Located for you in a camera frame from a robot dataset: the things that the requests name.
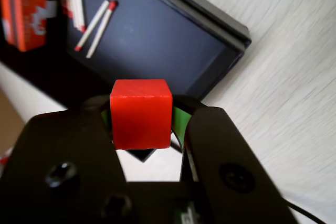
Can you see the black cardboard box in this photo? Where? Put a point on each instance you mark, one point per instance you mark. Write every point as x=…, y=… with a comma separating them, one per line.
x=157, y=40

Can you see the red matchbox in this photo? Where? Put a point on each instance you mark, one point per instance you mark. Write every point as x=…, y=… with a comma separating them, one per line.
x=23, y=11

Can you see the red wooden cube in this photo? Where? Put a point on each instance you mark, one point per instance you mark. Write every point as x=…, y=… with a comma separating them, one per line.
x=141, y=119

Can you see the large brown cardboard box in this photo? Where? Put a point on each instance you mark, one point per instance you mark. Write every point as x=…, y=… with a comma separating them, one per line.
x=10, y=119

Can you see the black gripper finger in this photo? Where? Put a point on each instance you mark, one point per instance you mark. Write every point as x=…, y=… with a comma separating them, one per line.
x=225, y=155
x=65, y=155

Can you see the clear plastic bag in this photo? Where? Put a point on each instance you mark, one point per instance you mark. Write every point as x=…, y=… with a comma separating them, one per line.
x=4, y=159

